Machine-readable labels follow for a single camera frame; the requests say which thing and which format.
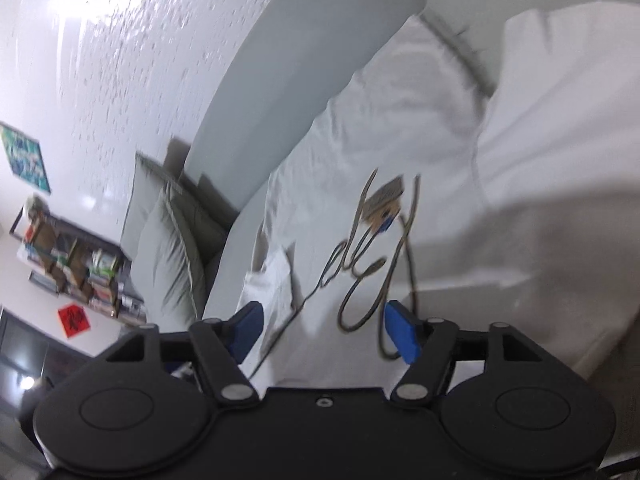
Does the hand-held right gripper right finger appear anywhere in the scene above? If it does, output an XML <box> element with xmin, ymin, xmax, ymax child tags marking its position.
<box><xmin>384</xmin><ymin>300</ymin><xmax>547</xmax><ymax>406</ymax></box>

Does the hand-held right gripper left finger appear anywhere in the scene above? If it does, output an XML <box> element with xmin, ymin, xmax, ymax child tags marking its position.
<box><xmin>102</xmin><ymin>301</ymin><xmax>264</xmax><ymax>406</ymax></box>

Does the white t-shirt with script print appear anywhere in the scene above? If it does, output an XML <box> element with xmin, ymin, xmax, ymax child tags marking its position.
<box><xmin>240</xmin><ymin>2</ymin><xmax>640</xmax><ymax>392</ymax></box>

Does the grey-green pillow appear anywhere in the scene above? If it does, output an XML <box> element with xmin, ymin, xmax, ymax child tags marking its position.
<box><xmin>137</xmin><ymin>184</ymin><xmax>227</xmax><ymax>325</ymax></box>
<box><xmin>121</xmin><ymin>152</ymin><xmax>187</xmax><ymax>263</ymax></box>

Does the cardboard hang tag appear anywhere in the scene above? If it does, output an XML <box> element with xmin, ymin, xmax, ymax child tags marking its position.
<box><xmin>361</xmin><ymin>176</ymin><xmax>405</xmax><ymax>235</ymax></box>

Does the red paper square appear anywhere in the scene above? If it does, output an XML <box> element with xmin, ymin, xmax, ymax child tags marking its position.
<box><xmin>57</xmin><ymin>302</ymin><xmax>94</xmax><ymax>341</ymax></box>

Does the cluttered bookshelf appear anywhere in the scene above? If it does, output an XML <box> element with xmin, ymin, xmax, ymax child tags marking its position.
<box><xmin>12</xmin><ymin>194</ymin><xmax>149</xmax><ymax>324</ymax></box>

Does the dark glass window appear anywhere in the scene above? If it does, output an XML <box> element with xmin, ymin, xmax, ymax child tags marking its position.
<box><xmin>0</xmin><ymin>309</ymin><xmax>103</xmax><ymax>413</ymax></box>

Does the grey sofa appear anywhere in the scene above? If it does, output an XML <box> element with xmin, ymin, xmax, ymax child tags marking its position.
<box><xmin>184</xmin><ymin>0</ymin><xmax>431</xmax><ymax>391</ymax></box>

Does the teal wall poster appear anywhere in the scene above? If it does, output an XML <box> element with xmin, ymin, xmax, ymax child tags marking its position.
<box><xmin>0</xmin><ymin>122</ymin><xmax>52</xmax><ymax>195</ymax></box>

